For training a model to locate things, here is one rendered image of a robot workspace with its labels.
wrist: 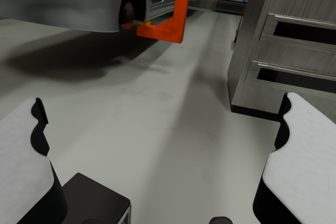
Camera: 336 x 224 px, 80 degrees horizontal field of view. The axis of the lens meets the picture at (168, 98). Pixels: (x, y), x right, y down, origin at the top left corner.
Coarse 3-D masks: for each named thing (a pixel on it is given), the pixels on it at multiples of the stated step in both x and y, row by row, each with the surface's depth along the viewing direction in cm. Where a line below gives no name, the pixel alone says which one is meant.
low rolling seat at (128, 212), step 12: (72, 180) 105; (84, 180) 106; (72, 192) 99; (84, 192) 100; (96, 192) 101; (108, 192) 102; (72, 204) 94; (84, 204) 95; (96, 204) 96; (108, 204) 96; (120, 204) 97; (72, 216) 90; (84, 216) 90; (96, 216) 91; (108, 216) 92; (120, 216) 93
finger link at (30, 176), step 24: (0, 120) 9; (24, 120) 9; (0, 144) 7; (24, 144) 7; (0, 168) 6; (24, 168) 6; (48, 168) 6; (0, 192) 6; (24, 192) 6; (48, 192) 6; (0, 216) 5; (24, 216) 5; (48, 216) 6
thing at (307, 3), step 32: (256, 0) 215; (288, 0) 178; (320, 0) 173; (256, 32) 195; (288, 32) 187; (320, 32) 182; (256, 64) 207; (288, 64) 203; (320, 64) 197; (256, 96) 226; (320, 96) 209
